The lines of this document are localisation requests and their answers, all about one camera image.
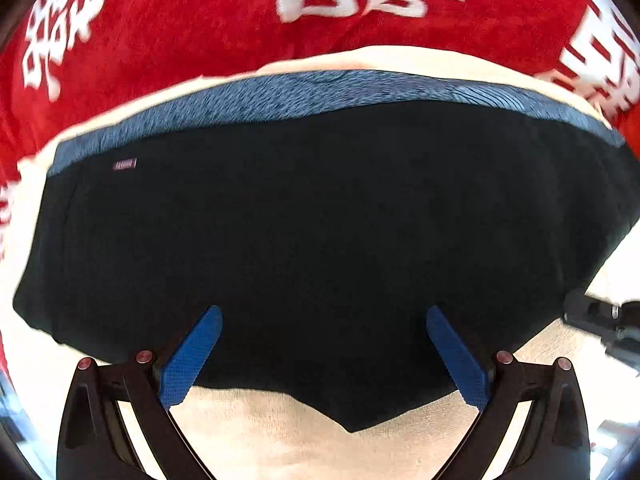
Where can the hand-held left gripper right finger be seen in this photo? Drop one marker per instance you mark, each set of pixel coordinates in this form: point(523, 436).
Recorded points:
point(456, 355)

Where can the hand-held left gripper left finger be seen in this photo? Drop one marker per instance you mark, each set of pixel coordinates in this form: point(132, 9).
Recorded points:
point(192, 349)

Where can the black pants with blue waistband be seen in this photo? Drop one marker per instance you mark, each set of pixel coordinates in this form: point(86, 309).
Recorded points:
point(320, 240)

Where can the red printed blanket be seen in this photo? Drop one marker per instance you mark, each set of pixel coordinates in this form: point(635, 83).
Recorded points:
point(210, 30)

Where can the cream towel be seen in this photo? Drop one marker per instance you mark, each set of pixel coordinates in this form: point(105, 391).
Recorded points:
point(280, 440)

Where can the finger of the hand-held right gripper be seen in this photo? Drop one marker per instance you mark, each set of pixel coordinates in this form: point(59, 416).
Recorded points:
point(597, 317)

